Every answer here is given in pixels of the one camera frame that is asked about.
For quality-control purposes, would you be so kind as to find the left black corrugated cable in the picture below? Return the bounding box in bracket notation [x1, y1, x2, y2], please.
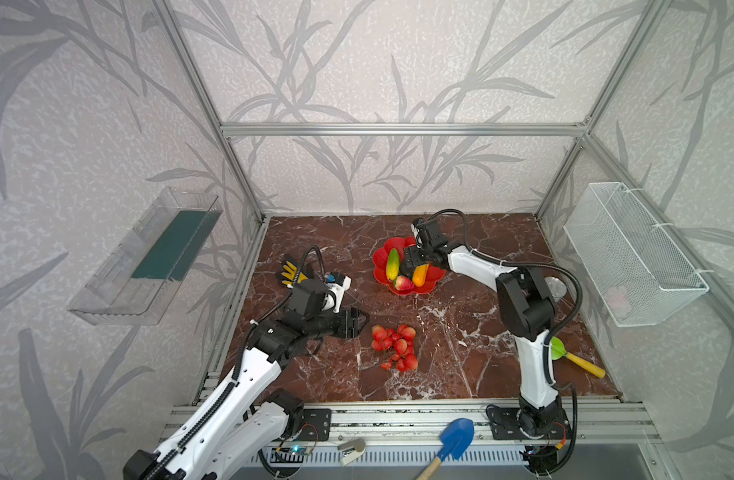
[291, 245, 327, 289]

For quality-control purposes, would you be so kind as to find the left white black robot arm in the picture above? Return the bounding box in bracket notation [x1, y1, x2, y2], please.
[123, 273, 369, 479]

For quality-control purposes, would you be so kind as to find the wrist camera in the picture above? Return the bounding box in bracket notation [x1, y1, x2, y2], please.
[412, 218, 435, 245]
[323, 272, 351, 313]

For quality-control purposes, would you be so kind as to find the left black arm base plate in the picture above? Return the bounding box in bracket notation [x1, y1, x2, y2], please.
[281, 408, 333, 442]

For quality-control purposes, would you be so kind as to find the right black corrugated cable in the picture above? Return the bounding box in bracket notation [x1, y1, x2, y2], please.
[425, 208, 584, 385]

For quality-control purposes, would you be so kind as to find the pink object in basket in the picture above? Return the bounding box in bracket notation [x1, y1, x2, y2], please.
[604, 286, 633, 319]

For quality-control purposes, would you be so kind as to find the green yellow toy spatula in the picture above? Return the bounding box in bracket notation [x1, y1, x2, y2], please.
[550, 337, 606, 379]

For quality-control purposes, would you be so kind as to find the clear plastic wall tray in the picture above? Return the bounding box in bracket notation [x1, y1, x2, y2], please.
[67, 187, 223, 326]

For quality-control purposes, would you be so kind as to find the aluminium frame rail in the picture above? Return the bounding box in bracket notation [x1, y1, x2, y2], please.
[220, 122, 586, 138]

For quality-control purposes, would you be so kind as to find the red fake grape bunch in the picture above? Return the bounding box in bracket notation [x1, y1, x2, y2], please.
[371, 324, 419, 372]

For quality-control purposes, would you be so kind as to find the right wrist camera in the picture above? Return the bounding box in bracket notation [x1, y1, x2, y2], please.
[412, 218, 435, 245]

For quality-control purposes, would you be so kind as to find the blue toy shovel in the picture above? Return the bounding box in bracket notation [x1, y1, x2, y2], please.
[417, 418, 475, 480]

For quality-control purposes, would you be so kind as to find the red flower-shaped fruit bowl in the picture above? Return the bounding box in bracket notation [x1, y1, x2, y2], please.
[372, 237, 446, 296]

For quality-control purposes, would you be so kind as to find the white wire mesh basket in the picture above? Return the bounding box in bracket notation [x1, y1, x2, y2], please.
[564, 182, 710, 328]

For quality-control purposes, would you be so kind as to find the black corrugated cable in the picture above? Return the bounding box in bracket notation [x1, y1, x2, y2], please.
[291, 245, 327, 289]
[425, 208, 584, 385]

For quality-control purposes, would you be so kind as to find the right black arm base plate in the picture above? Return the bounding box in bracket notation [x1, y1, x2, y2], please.
[485, 404, 568, 440]

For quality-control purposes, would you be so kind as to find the small white clip device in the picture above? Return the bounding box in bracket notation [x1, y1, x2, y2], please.
[337, 438, 366, 467]

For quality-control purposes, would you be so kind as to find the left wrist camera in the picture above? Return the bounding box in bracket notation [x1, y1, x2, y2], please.
[323, 272, 351, 313]

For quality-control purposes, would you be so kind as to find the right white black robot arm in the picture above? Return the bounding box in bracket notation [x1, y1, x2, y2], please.
[402, 224, 563, 438]

